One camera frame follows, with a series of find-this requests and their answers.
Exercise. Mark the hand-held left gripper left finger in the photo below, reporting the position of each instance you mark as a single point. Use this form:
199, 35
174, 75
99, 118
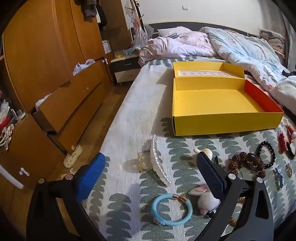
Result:
92, 177

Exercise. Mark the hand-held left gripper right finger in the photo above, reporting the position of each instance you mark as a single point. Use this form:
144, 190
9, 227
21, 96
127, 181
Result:
210, 176

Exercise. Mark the white fluffy bunny hair clip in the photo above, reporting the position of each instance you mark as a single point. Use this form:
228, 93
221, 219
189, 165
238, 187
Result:
205, 199

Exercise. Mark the cream bow hair clip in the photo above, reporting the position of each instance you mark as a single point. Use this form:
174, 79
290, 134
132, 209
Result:
205, 151

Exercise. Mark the pearl hair clip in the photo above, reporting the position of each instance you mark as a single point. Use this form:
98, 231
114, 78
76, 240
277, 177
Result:
159, 166

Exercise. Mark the small blue hair clip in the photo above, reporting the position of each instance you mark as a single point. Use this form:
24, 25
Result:
278, 173

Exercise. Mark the yellow cardboard box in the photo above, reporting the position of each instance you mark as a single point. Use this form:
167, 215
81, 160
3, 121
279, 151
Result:
208, 102

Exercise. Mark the red bead hair clip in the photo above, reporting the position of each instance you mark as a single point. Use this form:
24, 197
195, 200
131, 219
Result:
281, 141

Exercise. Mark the wooden drawer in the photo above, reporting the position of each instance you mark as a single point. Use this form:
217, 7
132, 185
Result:
83, 125
69, 102
90, 71

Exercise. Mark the transparent hair clip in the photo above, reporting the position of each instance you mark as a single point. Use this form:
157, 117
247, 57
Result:
143, 160

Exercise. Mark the metal brooch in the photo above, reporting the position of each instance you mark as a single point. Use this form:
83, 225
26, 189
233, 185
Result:
288, 170

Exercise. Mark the white tube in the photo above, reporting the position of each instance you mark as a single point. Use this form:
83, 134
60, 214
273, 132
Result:
11, 178

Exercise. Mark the red santa hair clip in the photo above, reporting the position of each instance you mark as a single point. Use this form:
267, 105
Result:
291, 132

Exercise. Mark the skull pattern cloth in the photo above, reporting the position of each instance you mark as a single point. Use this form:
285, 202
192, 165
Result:
7, 136

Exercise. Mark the white plastic bag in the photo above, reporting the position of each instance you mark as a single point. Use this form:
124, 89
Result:
4, 111

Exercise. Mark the plastic bag in drawer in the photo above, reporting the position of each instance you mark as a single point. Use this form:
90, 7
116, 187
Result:
81, 67

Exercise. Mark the dark nightstand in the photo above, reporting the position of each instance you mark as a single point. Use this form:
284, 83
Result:
124, 67

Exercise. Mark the small black object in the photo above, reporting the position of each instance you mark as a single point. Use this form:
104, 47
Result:
290, 73

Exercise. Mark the light blue quilt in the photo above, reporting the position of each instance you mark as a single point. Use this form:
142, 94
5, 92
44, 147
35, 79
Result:
242, 46

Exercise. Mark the pink blanket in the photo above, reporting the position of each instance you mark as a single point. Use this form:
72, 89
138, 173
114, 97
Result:
175, 46

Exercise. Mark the wooden wardrobe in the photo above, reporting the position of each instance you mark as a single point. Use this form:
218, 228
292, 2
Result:
34, 46

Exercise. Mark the hanging clear plastic bag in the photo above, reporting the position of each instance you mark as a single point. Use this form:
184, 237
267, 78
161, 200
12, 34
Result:
141, 37

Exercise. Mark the patterned pillow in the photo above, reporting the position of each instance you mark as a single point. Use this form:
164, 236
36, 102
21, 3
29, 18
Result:
271, 39

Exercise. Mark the dark bed headboard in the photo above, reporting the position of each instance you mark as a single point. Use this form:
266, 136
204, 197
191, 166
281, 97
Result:
157, 26

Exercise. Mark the hanging dark clothes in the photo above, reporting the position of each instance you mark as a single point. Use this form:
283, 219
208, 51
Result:
91, 9

